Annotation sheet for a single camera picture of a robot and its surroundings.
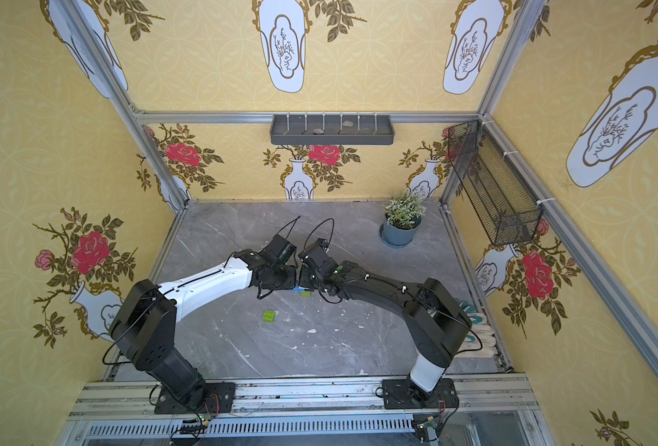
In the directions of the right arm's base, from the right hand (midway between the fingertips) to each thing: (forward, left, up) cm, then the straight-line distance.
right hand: (304, 286), depth 88 cm
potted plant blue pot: (+23, -32, +8) cm, 40 cm away
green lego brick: (0, 0, -5) cm, 5 cm away
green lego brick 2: (-8, +11, -5) cm, 14 cm away
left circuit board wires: (-37, +25, -8) cm, 45 cm away
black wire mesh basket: (+16, -61, +18) cm, 65 cm away
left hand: (+1, +2, 0) cm, 3 cm away
